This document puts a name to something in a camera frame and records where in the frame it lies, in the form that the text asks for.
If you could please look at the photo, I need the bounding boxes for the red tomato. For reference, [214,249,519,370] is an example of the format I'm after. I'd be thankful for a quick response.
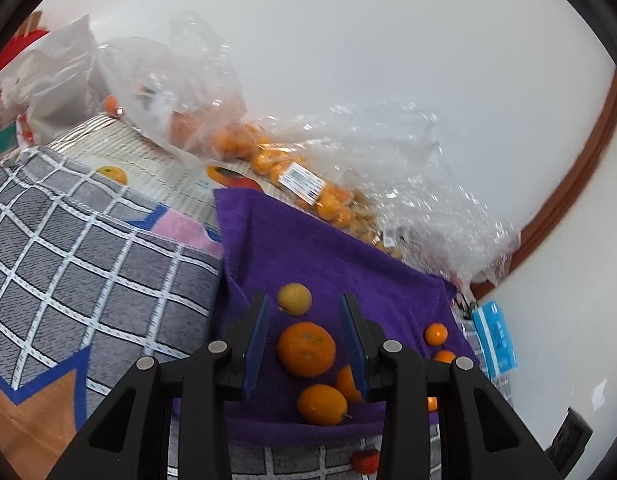
[351,449,380,475]

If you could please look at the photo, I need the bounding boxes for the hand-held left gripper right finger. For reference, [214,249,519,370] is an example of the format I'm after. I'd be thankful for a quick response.
[341,294,564,480]

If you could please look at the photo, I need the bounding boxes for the grey checked star blanket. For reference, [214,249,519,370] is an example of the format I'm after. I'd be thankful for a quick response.
[0,147,514,480]

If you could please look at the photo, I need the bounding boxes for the teal white carton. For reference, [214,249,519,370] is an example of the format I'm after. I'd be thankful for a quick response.
[0,110,19,156]

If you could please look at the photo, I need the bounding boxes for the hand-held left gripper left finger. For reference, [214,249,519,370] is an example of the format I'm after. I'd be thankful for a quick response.
[46,294,270,480]

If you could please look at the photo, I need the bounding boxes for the large orange mandarin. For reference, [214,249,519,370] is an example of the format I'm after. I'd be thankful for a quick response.
[277,322,336,377]

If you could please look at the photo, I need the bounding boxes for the labelled bag of small mandarins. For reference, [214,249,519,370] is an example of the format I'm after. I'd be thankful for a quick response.
[248,125,379,246]

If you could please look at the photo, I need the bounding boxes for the dark eyeglasses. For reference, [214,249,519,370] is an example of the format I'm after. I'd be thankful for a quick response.
[453,292,479,318]

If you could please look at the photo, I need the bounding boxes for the purple towel covered tray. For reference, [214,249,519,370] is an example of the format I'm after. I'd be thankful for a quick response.
[171,187,476,448]

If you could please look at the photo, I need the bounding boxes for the yellow-green round fruit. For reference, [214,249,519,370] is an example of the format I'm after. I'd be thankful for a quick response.
[278,283,312,317]

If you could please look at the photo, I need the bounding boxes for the red paper bag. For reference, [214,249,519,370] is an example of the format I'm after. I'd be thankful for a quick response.
[0,12,52,121]

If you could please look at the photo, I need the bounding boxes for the blue tissue box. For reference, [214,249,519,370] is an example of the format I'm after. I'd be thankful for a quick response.
[471,301,519,376]

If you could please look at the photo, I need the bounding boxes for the printed cardboard fruit box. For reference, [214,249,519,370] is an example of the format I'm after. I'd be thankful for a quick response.
[46,112,289,221]

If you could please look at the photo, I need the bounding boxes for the clear plastic bag of oranges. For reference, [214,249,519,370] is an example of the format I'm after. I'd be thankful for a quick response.
[96,12,262,166]

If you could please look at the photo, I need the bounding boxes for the white plastic shopping bag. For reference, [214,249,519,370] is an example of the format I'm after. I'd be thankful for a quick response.
[0,15,102,148]

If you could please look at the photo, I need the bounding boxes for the brown wooden door frame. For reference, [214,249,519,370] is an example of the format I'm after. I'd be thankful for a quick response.
[468,67,617,301]

